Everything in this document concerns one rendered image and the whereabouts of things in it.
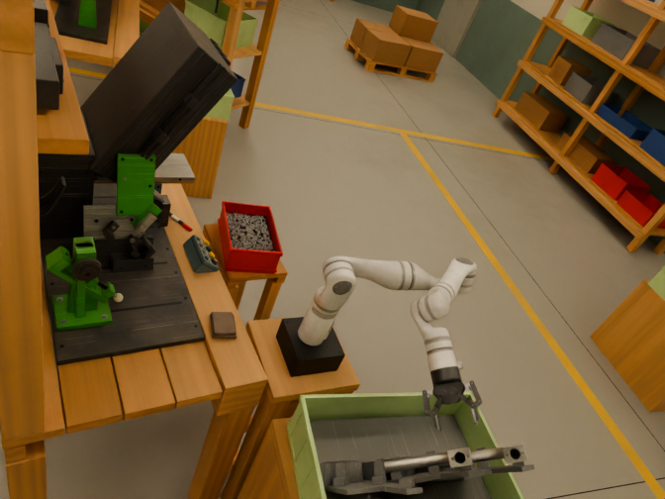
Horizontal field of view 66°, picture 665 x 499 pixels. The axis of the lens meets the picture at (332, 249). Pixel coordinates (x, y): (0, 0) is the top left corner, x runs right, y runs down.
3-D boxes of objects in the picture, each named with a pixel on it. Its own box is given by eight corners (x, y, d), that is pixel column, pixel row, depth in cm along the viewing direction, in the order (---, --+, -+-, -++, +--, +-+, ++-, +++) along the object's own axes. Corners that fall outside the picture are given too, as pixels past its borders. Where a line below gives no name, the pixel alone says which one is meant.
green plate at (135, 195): (146, 206, 179) (149, 147, 171) (152, 215, 174) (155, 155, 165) (111, 206, 173) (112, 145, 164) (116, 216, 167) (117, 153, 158)
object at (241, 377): (152, 153, 258) (156, 128, 250) (257, 406, 168) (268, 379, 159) (123, 152, 251) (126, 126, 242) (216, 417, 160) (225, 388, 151)
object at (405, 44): (407, 59, 826) (427, 12, 783) (432, 82, 775) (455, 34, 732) (343, 47, 767) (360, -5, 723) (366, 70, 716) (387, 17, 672)
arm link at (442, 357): (464, 368, 141) (458, 347, 144) (459, 364, 131) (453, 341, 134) (431, 375, 144) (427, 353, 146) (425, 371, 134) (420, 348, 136)
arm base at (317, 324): (316, 321, 178) (332, 288, 168) (329, 342, 173) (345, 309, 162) (293, 327, 173) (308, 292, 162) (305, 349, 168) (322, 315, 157)
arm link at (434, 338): (416, 354, 138) (444, 346, 133) (404, 300, 144) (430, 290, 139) (428, 355, 143) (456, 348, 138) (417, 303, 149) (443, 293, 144)
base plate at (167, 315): (134, 152, 231) (134, 149, 230) (204, 341, 164) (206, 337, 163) (26, 149, 209) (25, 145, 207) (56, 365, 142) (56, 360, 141)
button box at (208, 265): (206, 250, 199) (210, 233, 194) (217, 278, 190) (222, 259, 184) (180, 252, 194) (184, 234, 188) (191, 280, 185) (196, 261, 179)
